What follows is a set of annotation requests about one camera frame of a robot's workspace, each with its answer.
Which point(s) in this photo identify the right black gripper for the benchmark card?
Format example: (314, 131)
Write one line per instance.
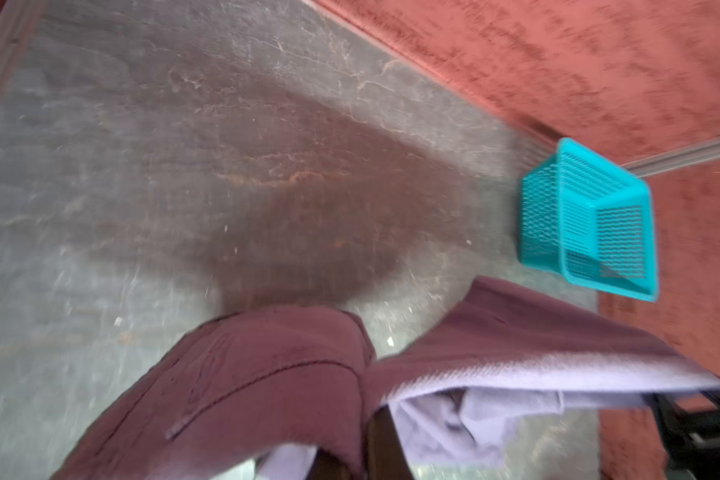
(691, 438)

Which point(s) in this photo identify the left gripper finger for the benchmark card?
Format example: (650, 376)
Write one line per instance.
(384, 456)

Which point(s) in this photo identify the purple trousers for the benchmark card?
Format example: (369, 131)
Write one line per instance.
(280, 384)

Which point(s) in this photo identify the teal plastic basket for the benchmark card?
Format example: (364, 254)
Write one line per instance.
(590, 221)

